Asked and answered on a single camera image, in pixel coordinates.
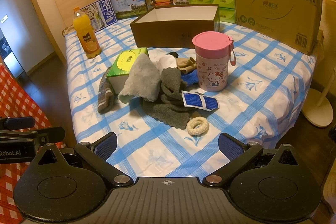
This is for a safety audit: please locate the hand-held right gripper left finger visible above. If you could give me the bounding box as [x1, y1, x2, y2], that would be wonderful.
[31, 132, 134, 188]

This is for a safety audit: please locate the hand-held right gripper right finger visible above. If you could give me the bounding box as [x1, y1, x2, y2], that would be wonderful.
[202, 132, 302, 188]

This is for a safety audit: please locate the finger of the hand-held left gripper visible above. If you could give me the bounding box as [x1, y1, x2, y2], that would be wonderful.
[0, 116, 35, 131]
[0, 126, 66, 148]

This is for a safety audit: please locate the dark grey towel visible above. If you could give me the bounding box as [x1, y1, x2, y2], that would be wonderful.
[142, 67, 196, 130]

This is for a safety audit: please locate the light grey fluffy cloth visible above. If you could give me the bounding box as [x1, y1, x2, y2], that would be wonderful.
[118, 53, 161, 103]

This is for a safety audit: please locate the brown shoe box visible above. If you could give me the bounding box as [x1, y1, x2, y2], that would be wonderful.
[130, 4, 220, 48]

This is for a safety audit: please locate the red checked bag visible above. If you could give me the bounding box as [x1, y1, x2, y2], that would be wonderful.
[0, 63, 66, 224]

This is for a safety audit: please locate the cream hair scrunchie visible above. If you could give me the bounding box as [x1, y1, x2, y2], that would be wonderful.
[186, 116, 209, 136]

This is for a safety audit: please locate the brown grey knit sock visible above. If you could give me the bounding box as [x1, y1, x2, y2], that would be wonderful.
[98, 67, 114, 114]

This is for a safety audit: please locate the blue checked bed sheet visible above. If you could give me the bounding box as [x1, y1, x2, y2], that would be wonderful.
[62, 21, 317, 182]

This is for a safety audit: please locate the blue white packet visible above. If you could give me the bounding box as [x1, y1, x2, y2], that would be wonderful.
[181, 90, 219, 111]

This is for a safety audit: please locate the blue fuzzy sock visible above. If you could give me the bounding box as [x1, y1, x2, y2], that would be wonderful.
[180, 72, 200, 88]

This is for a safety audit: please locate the green tissue box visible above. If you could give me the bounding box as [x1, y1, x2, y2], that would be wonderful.
[106, 47, 150, 90]

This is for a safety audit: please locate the pink lidded cartoon cup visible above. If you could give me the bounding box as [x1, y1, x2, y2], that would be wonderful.
[192, 31, 237, 92]

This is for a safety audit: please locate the white fan stand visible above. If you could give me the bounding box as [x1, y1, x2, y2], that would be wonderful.
[301, 64, 335, 128]

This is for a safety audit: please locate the orange juice bottle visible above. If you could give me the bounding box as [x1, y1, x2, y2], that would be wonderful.
[73, 6, 102, 59]

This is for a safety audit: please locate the white cloth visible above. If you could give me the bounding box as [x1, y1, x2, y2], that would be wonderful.
[155, 55, 177, 69]

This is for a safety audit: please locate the dark blue milk carton box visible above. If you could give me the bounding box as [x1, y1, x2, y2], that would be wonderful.
[79, 0, 117, 31]

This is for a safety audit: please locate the light blue cow milk box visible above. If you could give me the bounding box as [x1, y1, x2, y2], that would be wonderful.
[110, 0, 151, 20]

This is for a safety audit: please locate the large tan cardboard box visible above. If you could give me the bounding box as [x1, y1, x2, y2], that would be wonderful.
[229, 0, 328, 56]

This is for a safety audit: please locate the yellow curtain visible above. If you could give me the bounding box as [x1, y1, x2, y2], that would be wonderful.
[315, 0, 336, 83]

